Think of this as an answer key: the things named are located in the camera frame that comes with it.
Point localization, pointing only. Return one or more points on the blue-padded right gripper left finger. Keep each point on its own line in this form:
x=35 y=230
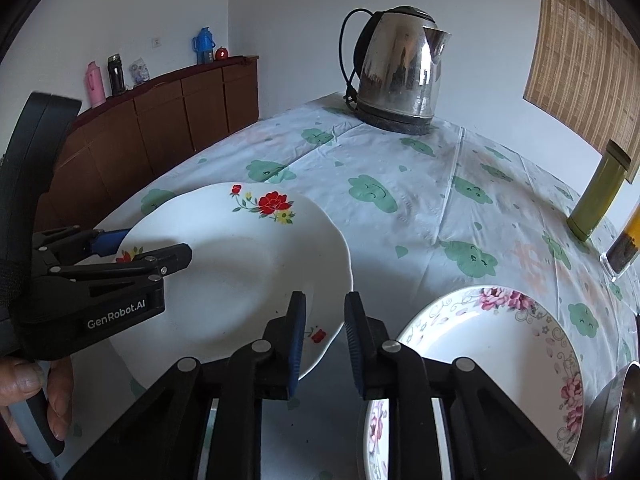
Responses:
x=204 y=420

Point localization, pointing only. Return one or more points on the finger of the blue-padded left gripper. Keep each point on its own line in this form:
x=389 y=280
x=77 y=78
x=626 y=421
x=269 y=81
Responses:
x=74 y=240
x=161 y=262

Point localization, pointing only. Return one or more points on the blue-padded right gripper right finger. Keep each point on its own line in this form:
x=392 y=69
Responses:
x=447 y=420

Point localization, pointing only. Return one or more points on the white plate pink flowers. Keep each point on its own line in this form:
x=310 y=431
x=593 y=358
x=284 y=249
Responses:
x=516 y=341

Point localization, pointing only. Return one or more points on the white plate red flowers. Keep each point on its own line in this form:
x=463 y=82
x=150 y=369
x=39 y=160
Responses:
x=253 y=245

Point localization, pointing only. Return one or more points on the person's left hand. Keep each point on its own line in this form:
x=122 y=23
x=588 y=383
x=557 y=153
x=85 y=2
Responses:
x=21 y=380

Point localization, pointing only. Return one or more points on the brown wooden sideboard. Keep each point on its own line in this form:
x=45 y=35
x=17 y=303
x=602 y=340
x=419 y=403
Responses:
x=121 y=146

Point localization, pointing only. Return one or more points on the pink thermos flask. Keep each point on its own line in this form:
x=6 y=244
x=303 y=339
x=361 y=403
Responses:
x=94 y=85

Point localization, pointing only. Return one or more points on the black thermos flask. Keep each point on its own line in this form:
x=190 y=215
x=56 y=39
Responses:
x=116 y=75

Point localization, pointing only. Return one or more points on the clear plastic bag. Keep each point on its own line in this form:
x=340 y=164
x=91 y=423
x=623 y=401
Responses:
x=139 y=72

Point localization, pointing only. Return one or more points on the small red ornament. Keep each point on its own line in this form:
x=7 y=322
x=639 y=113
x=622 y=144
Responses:
x=221 y=53

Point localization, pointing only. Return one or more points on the blue water jug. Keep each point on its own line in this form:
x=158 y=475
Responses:
x=203 y=45

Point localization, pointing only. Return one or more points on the cloud-print tablecloth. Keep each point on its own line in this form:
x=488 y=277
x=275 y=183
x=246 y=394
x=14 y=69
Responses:
x=422 y=216

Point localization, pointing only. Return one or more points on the glass tea bottle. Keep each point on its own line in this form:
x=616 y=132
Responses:
x=625 y=248

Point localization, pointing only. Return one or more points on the green thermos bottle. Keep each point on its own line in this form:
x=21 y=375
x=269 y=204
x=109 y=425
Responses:
x=600 y=192

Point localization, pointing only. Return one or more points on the stainless steel electric kettle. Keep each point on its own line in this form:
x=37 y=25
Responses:
x=398 y=61

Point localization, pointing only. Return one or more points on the bamboo window blind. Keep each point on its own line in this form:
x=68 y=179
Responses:
x=585 y=74

